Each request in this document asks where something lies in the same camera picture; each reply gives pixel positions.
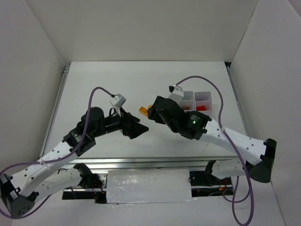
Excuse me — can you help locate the orange lego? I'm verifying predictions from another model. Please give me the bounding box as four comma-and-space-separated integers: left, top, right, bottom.
139, 106, 149, 117

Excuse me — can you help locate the red rectangular lego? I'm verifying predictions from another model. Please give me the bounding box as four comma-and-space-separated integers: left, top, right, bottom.
196, 105, 206, 111

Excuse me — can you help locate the white divided container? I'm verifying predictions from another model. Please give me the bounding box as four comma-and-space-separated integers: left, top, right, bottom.
194, 91, 213, 118
179, 91, 195, 111

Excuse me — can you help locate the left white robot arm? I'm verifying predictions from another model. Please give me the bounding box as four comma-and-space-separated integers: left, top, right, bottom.
0, 107, 149, 219

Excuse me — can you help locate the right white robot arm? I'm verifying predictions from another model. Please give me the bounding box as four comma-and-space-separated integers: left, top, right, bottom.
147, 96, 277, 183

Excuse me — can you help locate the white foil sheet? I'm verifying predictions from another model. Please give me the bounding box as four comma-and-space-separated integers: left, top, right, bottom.
106, 169, 193, 204

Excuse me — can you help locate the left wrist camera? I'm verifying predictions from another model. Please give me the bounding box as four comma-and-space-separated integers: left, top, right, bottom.
110, 94, 127, 116

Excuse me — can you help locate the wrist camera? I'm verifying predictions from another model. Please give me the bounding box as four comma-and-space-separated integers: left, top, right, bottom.
110, 94, 127, 116
168, 85, 184, 104

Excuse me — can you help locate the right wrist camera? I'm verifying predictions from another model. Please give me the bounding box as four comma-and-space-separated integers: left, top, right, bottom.
168, 85, 184, 104

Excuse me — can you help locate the aluminium front rail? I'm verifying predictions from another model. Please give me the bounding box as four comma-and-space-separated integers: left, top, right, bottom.
62, 156, 234, 170

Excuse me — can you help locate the aluminium rail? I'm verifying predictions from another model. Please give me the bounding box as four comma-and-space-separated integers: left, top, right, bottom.
62, 156, 234, 170
224, 62, 257, 138
39, 64, 71, 157

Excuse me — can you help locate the left aluminium rail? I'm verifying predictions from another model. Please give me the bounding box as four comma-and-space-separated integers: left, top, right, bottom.
39, 64, 71, 157

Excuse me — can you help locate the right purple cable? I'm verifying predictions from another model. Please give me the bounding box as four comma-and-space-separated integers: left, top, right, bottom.
175, 75, 254, 226

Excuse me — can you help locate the purple cable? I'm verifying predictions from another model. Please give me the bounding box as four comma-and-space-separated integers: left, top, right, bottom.
0, 87, 115, 219
175, 75, 254, 226

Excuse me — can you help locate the right aluminium rail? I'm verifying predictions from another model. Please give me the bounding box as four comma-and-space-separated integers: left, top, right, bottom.
224, 62, 257, 138

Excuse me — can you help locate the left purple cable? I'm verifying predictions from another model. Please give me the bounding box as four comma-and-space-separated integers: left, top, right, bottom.
0, 87, 115, 219

